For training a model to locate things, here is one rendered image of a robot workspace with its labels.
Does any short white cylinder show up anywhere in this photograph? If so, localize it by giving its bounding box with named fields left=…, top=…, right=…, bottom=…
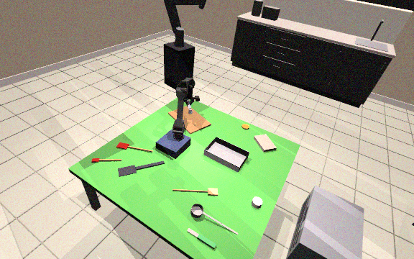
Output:
left=252, top=196, right=262, bottom=209

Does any red spatula with wooden handle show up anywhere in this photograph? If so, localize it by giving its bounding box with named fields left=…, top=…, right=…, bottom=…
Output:
left=116, top=142, right=153, bottom=152

